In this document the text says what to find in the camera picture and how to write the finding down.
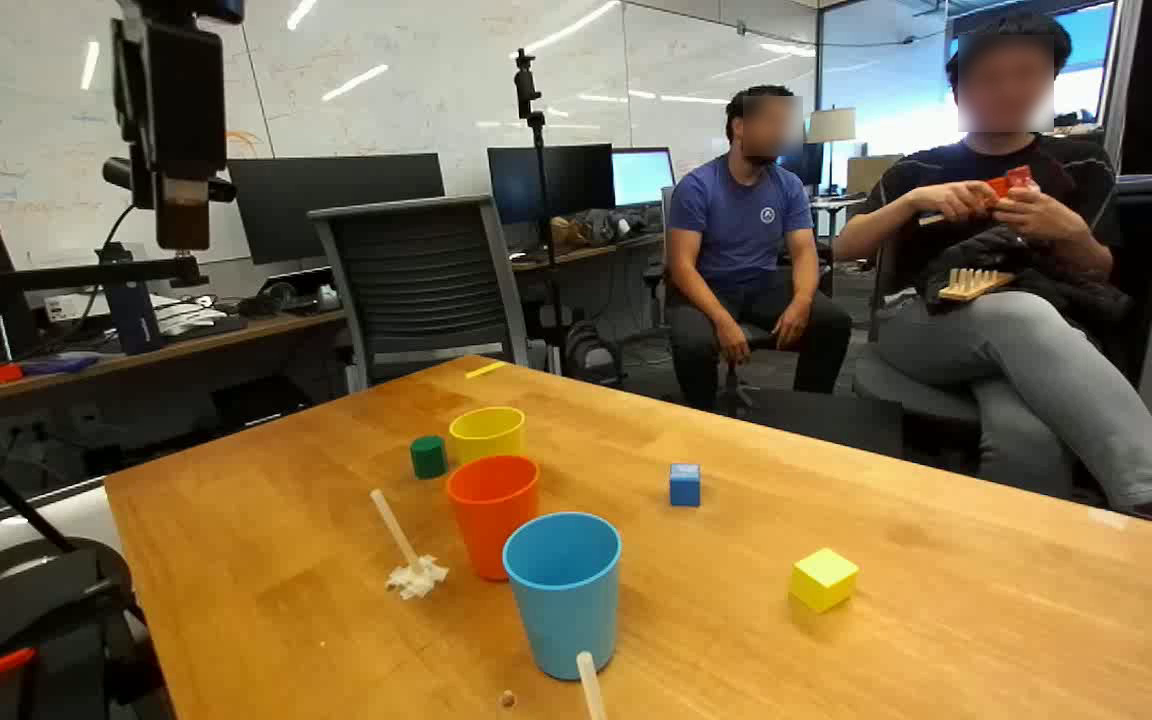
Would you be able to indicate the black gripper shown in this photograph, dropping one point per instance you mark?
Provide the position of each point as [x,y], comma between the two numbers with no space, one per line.
[187,94]

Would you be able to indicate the yellow plastic cup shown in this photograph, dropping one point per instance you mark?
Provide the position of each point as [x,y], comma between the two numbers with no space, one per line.
[484,439]

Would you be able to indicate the blue plastic cup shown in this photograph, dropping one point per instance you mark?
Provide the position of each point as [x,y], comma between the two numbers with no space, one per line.
[560,614]

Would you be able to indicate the orange plastic cup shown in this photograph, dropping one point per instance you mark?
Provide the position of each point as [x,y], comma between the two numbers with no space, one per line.
[481,513]

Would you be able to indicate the white items pile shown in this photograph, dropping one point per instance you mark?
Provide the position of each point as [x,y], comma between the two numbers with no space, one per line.
[187,313]

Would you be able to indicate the long wooden desk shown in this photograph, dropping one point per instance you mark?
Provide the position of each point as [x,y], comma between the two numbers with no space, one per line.
[203,340]

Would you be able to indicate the wide black monitor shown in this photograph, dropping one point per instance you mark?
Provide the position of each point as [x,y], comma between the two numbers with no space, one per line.
[336,200]

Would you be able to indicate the grey mesh office chair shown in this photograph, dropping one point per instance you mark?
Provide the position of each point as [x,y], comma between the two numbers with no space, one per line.
[423,286]

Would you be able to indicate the black rod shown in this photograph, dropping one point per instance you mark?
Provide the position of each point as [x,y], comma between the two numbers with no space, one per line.
[0,485]

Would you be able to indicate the yellow flat block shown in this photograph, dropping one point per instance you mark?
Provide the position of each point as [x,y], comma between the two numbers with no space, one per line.
[484,369]

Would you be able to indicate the green octagonal block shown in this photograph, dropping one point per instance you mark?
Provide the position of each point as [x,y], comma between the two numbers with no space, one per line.
[428,456]

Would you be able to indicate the tall black tripod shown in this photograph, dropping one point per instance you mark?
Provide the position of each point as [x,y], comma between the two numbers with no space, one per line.
[524,94]

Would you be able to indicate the black computer monitor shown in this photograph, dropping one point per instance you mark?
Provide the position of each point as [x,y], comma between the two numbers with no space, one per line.
[548,182]

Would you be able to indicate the round black device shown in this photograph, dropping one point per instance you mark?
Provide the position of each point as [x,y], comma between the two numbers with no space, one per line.
[56,587]

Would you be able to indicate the clear straw with white tape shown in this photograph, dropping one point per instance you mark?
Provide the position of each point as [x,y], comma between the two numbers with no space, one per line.
[418,576]

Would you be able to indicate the lit laptop screen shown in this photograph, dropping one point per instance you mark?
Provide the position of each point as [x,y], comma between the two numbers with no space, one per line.
[642,177]

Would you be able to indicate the person in blue shirt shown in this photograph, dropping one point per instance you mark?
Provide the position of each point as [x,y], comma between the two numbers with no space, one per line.
[737,223]

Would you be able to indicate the blue cube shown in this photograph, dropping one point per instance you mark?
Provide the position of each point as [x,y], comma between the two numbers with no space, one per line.
[686,485]

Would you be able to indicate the white lampshade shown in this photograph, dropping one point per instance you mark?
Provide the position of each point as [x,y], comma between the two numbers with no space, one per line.
[833,126]

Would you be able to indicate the brown cardboard box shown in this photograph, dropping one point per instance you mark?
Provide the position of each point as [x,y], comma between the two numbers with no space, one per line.
[872,177]

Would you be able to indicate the yellow cube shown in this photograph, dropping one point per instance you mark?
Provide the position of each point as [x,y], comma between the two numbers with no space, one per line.
[821,580]

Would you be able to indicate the small wooden board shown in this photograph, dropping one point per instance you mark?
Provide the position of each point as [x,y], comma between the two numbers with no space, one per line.
[976,286]

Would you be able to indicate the orange toy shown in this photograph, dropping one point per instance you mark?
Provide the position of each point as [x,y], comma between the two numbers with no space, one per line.
[1011,187]

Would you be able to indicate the person in black shirt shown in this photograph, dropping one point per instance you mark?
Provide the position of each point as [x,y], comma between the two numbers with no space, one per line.
[1042,363]

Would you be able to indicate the black frame with red knob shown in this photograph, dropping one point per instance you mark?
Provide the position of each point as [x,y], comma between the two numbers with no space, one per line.
[68,272]

